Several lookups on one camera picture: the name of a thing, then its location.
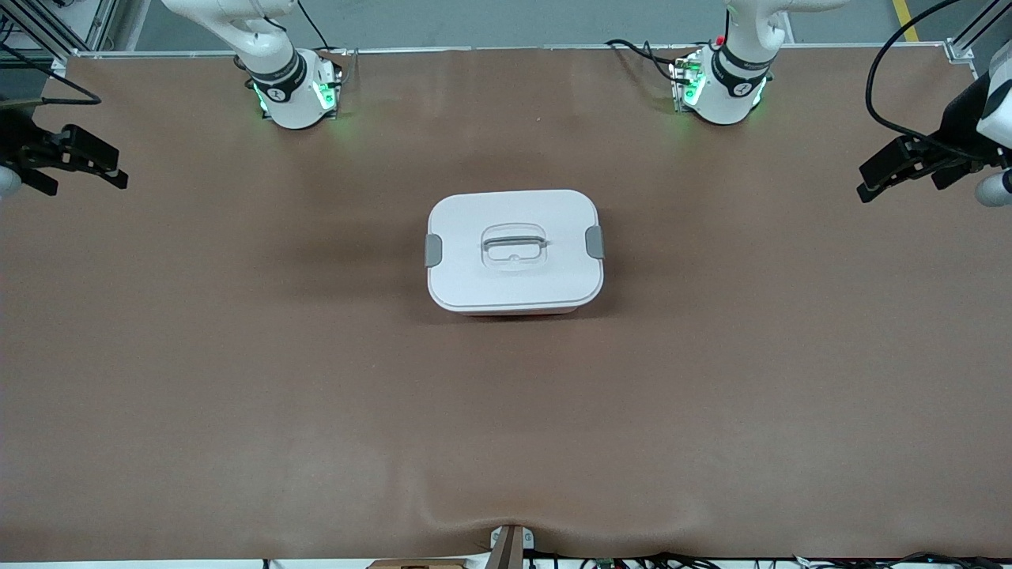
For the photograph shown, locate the white box lid grey latches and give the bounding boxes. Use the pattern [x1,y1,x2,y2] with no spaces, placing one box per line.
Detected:
[425,190,606,311]

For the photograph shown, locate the pink plastic box base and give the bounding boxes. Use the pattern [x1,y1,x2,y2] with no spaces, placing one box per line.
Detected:
[459,307,578,317]

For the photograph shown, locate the brown table mat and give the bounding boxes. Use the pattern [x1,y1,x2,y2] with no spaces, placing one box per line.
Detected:
[0,47,1012,562]

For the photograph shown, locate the metal table edge clamp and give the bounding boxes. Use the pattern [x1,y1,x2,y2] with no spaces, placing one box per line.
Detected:
[489,525,535,569]

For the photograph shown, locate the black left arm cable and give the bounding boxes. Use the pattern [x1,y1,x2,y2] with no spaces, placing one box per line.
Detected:
[866,0,1012,163]

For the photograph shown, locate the aluminium corner post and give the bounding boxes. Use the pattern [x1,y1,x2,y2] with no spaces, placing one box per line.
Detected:
[949,0,1005,60]

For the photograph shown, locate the aluminium frame with diagonal strut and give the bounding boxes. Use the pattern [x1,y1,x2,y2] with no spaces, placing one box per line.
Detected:
[0,0,119,60]

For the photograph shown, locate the black right base cable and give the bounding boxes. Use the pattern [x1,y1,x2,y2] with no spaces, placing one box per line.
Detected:
[296,0,337,52]

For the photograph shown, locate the black base cable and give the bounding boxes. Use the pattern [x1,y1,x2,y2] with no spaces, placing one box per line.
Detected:
[296,0,337,52]
[605,38,681,84]

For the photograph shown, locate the black left base cable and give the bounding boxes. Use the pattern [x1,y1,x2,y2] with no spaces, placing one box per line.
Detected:
[605,38,681,84]

